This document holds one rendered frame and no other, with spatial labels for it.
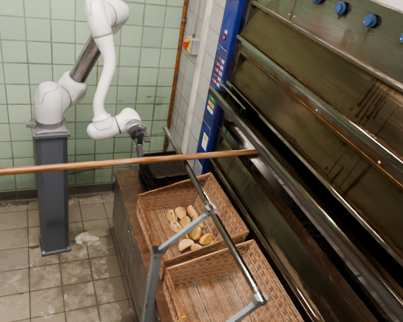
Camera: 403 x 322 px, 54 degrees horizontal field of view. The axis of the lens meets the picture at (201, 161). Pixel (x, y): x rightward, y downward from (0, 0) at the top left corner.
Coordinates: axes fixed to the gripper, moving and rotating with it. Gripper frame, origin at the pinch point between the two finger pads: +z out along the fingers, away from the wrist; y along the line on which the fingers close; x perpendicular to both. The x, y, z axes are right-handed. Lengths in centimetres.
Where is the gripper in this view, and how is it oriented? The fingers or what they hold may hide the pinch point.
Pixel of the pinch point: (146, 152)
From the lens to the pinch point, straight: 198.0
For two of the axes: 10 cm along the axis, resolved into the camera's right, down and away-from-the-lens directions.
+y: -1.7, 8.2, 5.4
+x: -9.2, 0.7, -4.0
